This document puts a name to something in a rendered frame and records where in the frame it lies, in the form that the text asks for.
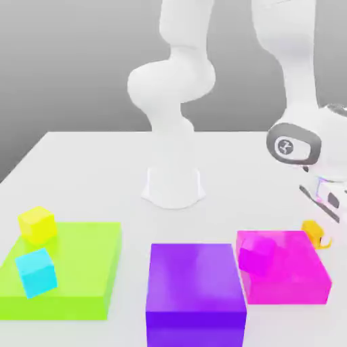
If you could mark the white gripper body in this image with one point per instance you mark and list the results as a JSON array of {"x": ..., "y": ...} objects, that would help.
[{"x": 334, "y": 223}]

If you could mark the small orange cube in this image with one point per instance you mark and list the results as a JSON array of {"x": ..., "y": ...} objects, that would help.
[{"x": 311, "y": 230}]

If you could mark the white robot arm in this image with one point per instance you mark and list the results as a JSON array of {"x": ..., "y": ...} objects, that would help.
[{"x": 173, "y": 81}]

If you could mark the small magenta cube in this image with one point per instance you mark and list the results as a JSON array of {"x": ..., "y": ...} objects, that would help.
[{"x": 256, "y": 254}]

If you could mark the small yellow cube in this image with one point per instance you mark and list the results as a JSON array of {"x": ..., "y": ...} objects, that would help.
[{"x": 36, "y": 225}]

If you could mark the small cyan cube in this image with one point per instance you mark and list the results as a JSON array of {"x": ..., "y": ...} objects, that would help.
[{"x": 35, "y": 273}]

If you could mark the large pink box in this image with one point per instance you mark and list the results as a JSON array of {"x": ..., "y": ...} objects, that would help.
[{"x": 295, "y": 271}]

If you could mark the large purple box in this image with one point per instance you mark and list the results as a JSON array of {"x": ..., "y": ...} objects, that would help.
[{"x": 195, "y": 287}]

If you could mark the large green box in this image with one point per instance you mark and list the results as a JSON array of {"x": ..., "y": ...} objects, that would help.
[{"x": 81, "y": 265}]

